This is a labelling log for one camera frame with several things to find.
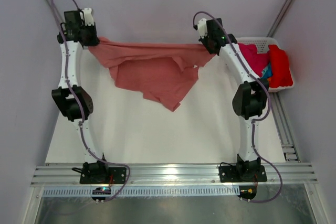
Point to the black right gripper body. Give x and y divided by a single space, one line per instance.
206 42

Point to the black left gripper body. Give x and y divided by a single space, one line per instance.
90 32

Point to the salmon pink t shirt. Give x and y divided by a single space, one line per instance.
163 73

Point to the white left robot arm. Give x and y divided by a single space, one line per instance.
76 104

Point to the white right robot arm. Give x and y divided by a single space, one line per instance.
249 102

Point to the white perforated plastic basket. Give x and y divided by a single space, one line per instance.
262 44

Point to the magenta t shirt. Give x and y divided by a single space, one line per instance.
257 62

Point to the blue garment in basket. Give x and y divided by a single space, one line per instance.
267 72

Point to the red t shirt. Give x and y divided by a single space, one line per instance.
281 75

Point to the right black controller board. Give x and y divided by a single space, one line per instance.
247 192

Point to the black controller board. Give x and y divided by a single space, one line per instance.
247 192
101 193

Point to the left black controller board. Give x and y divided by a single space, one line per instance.
101 193

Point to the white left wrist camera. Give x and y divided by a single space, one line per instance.
87 17

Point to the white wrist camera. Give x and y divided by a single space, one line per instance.
87 17
201 28

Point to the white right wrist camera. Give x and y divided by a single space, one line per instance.
201 28

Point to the right aluminium corner post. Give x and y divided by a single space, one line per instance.
286 6

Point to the right side aluminium rail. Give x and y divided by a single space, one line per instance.
284 130

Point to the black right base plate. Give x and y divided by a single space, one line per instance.
229 174

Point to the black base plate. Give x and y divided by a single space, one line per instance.
229 174
111 175

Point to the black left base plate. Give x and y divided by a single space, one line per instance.
111 175

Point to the aluminium mounting rail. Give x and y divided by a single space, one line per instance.
54 174

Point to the slotted grey cable duct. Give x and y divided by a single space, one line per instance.
143 191

